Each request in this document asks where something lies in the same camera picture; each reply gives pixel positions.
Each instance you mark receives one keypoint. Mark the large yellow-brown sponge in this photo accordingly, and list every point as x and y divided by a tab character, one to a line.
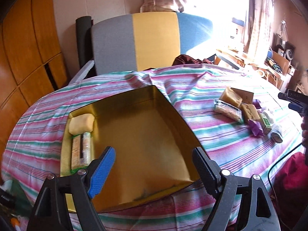
231	97

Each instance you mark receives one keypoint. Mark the green-edged snack packet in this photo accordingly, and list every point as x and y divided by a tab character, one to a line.
228	110
81	155

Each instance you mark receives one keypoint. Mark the cardboard box on desk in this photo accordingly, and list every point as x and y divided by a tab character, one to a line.
282	62

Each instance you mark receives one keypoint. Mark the purple snack wrapper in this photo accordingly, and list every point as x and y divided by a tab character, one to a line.
256	128

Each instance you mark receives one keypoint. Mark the dark red cloth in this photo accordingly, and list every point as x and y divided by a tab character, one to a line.
185	59

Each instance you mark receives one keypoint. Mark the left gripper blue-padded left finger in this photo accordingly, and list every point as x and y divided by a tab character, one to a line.
98	171

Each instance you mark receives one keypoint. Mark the pale yellow sponge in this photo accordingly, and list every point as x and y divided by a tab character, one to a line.
81	124

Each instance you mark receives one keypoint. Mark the brown porous sponge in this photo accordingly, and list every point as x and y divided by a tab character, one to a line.
249	112

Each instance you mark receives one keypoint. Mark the white cardboard box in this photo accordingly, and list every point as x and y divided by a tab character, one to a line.
247	97

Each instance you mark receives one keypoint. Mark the white gauze roll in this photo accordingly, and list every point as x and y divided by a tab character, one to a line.
276	136

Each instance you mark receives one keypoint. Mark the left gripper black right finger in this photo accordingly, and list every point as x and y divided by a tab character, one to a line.
208	171

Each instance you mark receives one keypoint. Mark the wooden wardrobe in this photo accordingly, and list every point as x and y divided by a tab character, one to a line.
32	64

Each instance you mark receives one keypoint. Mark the wooden desk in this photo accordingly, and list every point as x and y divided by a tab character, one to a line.
268	70

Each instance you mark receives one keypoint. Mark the red blanket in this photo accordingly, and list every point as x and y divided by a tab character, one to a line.
290	186

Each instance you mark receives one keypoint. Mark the striped pink green bedsheet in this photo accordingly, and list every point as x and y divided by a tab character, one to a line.
38	154

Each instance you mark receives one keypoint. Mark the small green box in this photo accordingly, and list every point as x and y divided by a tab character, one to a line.
265	123

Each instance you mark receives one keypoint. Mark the person's right hand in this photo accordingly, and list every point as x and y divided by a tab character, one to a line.
304	127

